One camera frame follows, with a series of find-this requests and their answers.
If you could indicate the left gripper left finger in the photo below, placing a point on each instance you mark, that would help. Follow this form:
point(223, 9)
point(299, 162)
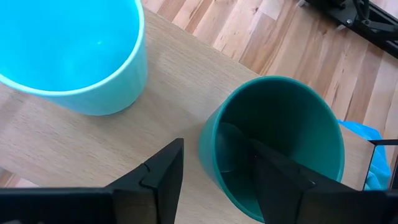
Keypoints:
point(155, 186)

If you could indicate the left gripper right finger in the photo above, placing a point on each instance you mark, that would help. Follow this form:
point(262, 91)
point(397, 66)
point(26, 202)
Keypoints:
point(280, 186)

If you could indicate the dark green plastic cup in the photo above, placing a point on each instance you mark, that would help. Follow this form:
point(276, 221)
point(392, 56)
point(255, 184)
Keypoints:
point(280, 124)

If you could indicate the blue microfibre towel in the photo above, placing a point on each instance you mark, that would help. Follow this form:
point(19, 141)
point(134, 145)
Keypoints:
point(377, 165)

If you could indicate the black metal base frame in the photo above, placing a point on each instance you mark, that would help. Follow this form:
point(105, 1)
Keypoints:
point(367, 25)

